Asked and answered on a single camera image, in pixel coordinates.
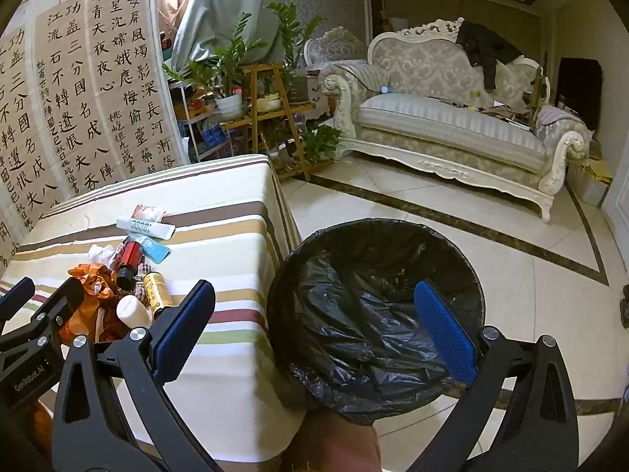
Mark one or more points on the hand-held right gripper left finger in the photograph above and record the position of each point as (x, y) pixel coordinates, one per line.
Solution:
(184, 319)

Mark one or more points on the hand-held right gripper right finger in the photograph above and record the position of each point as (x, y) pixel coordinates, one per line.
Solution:
(444, 324)

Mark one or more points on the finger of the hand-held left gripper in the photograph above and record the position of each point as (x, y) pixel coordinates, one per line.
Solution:
(19, 288)
(66, 300)

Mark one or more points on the orange-red plastic bag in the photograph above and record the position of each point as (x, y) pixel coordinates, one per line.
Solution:
(83, 322)

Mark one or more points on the yellow labelled bottle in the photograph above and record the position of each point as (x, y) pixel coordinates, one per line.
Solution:
(157, 292)

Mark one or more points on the white round jar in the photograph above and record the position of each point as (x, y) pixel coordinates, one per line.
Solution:
(132, 310)

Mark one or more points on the white tissue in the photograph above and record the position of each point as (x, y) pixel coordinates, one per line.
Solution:
(103, 253)

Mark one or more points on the light blue packet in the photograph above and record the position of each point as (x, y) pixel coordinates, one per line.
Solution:
(156, 250)

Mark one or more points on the red bottle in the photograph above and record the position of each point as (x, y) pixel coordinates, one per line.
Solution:
(131, 258)

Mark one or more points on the black bin with black bag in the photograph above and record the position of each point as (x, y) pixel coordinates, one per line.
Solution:
(368, 305)

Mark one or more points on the white tube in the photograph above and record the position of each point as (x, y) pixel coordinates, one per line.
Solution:
(147, 226)

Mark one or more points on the red and white packet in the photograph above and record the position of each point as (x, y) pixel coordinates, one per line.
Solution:
(147, 212)

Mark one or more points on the striped tablecloth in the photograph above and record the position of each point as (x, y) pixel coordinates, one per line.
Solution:
(221, 255)

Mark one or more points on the calligraphy paper sheet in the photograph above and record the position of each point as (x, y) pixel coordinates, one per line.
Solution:
(73, 108)
(19, 157)
(128, 83)

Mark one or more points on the person's brown trouser leg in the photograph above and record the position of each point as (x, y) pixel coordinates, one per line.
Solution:
(334, 442)

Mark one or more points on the blue crate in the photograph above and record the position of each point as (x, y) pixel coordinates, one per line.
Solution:
(211, 136)

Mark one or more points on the cardboard box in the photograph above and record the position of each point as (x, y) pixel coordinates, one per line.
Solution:
(587, 189)

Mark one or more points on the cream ornate sofa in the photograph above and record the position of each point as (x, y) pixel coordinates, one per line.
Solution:
(442, 123)

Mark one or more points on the white metal rack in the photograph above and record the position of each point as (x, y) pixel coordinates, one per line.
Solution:
(186, 113)

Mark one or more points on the white door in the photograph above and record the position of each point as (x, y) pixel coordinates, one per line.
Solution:
(619, 206)

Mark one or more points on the pile of papers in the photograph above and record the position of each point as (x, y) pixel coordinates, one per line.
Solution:
(506, 115)

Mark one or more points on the green plant in white pot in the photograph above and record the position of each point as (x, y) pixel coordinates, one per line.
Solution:
(228, 105)

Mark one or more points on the yellow paper stack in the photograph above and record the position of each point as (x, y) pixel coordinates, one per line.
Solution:
(600, 171)

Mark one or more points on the small leafy green plant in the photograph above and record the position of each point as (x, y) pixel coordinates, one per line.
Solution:
(319, 142)

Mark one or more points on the wooden plant stand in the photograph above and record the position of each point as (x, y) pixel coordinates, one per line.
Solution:
(253, 108)

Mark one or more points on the yellow planter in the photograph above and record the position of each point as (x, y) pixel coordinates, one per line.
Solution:
(270, 103)

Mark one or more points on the grey throw blanket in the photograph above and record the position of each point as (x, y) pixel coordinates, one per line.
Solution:
(560, 120)

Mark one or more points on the tall plant in dark pot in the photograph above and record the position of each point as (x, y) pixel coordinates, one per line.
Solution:
(299, 89)

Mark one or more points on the striped throw blanket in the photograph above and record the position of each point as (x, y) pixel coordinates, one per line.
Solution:
(363, 76)

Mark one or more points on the black jacket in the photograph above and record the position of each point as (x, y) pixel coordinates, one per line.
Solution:
(484, 44)

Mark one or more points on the cream ornate armchair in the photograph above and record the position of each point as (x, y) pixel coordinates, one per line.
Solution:
(339, 46)

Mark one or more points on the grey drape cloth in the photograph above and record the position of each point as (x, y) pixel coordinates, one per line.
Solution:
(221, 10)

